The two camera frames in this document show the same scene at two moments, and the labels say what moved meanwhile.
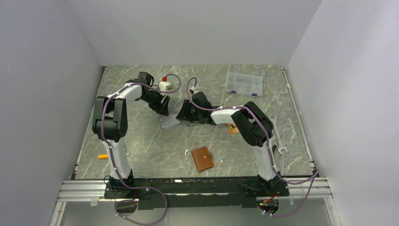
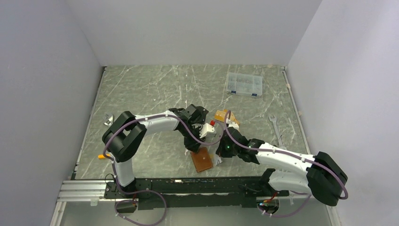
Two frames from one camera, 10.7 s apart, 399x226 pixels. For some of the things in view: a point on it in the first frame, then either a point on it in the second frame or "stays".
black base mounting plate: [194, 193] stays
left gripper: [164, 109] -> [192, 145]
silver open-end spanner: [281, 147] stays
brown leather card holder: [203, 158] stays
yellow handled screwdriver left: [103, 156] stays
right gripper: [184, 113] -> [221, 152]
